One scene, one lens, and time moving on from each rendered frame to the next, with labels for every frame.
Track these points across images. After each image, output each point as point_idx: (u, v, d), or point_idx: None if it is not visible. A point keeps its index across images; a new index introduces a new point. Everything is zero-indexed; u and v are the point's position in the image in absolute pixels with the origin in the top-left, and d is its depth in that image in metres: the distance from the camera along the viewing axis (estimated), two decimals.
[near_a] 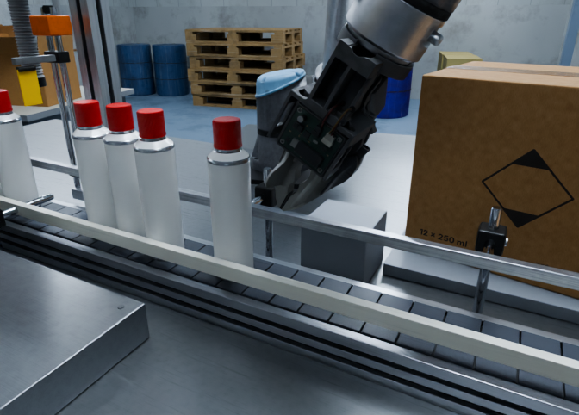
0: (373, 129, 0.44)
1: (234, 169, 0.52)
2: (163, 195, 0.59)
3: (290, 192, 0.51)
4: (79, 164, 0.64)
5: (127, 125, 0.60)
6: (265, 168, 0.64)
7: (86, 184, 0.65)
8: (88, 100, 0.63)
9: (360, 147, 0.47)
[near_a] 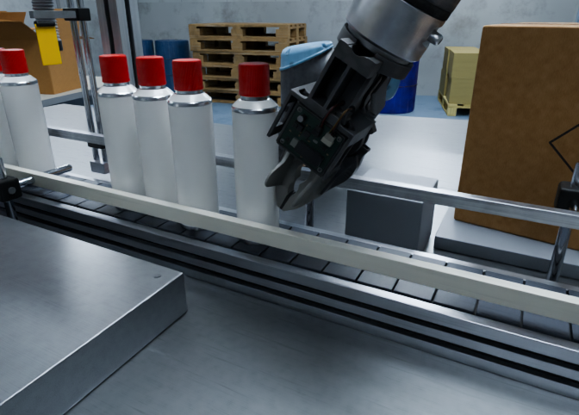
0: (373, 129, 0.44)
1: (262, 118, 0.47)
2: (200, 155, 0.53)
3: (290, 192, 0.51)
4: (104, 125, 0.58)
5: (158, 79, 0.54)
6: None
7: (112, 148, 0.59)
8: (115, 54, 0.57)
9: (360, 147, 0.47)
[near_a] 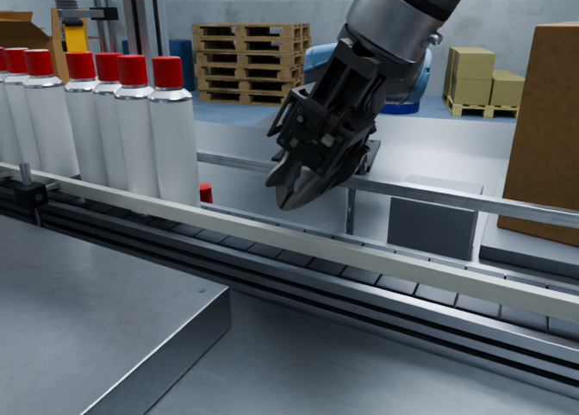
0: (373, 129, 0.44)
1: (171, 107, 0.52)
2: (149, 145, 0.57)
3: (290, 192, 0.51)
4: (75, 119, 0.61)
5: (113, 75, 0.57)
6: None
7: (84, 140, 0.62)
8: (79, 51, 0.60)
9: (360, 147, 0.47)
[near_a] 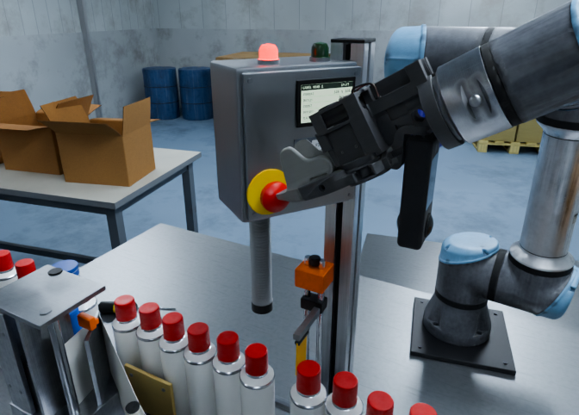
0: (375, 164, 0.42)
1: None
2: None
3: None
4: None
5: (351, 402, 0.59)
6: None
7: None
8: (307, 363, 0.62)
9: (355, 183, 0.44)
